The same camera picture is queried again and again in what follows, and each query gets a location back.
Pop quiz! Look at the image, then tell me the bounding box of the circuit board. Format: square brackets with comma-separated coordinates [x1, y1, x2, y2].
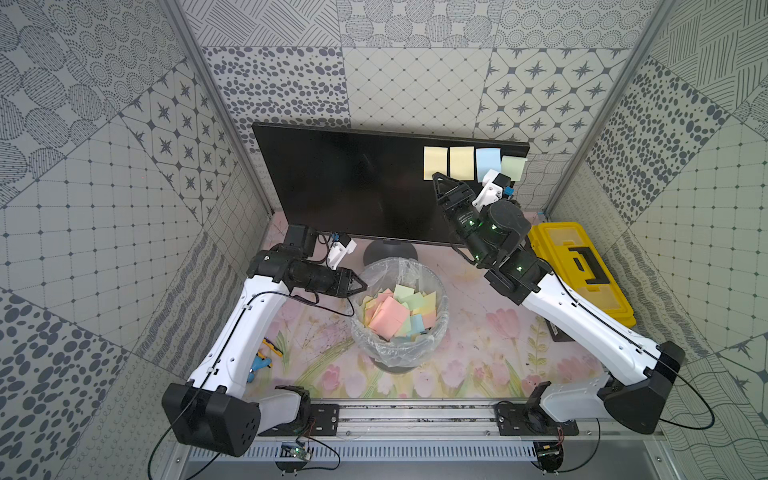
[275, 442, 313, 475]
[532, 441, 564, 473]

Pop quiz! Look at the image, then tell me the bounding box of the right circuit board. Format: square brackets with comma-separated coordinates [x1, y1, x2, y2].
[532, 441, 564, 473]

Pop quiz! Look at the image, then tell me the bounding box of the green sticky note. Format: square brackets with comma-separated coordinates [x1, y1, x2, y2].
[501, 155, 527, 182]

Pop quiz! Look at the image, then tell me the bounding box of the pile of discarded sticky notes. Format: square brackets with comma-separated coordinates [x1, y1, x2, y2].
[360, 285, 437, 341]

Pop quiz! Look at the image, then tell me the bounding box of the orange-yellow sticky note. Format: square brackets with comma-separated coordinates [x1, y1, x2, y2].
[423, 146, 449, 180]

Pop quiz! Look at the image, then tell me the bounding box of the yellow black toolbox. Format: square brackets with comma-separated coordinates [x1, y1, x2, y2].
[528, 222, 636, 328]

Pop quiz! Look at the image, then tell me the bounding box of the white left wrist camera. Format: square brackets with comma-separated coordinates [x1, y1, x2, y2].
[326, 233, 357, 270]

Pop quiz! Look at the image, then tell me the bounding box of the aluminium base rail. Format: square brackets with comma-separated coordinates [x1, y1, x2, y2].
[191, 398, 601, 464]

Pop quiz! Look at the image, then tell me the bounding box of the blue sticky note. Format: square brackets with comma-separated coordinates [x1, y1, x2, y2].
[475, 148, 502, 182]

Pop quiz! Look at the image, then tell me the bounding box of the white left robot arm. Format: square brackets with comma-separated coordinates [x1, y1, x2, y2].
[162, 225, 367, 456]

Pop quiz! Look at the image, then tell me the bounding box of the yellow sticky note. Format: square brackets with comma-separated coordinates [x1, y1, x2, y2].
[449, 146, 475, 181]

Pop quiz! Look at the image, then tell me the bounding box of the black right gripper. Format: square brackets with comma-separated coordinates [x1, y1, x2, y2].
[433, 171, 495, 267]

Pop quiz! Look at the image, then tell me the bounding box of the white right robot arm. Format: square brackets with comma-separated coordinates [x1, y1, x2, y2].
[432, 173, 685, 434]

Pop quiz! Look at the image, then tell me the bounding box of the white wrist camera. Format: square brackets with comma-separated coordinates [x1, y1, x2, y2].
[326, 233, 357, 270]
[472, 169, 514, 212]

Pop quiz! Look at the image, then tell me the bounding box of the black monitor with grey stand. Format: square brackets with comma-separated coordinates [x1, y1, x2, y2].
[251, 122, 531, 245]

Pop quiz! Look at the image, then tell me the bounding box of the left circuit board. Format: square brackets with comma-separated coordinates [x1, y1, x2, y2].
[275, 442, 313, 475]

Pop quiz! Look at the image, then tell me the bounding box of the mesh bin with plastic liner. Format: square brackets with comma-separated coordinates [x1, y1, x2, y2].
[348, 258, 449, 373]

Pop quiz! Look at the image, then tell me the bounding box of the blue plastic tool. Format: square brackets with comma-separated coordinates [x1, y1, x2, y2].
[247, 352, 272, 383]

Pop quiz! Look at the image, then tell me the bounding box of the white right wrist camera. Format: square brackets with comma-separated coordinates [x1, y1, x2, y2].
[472, 169, 514, 212]

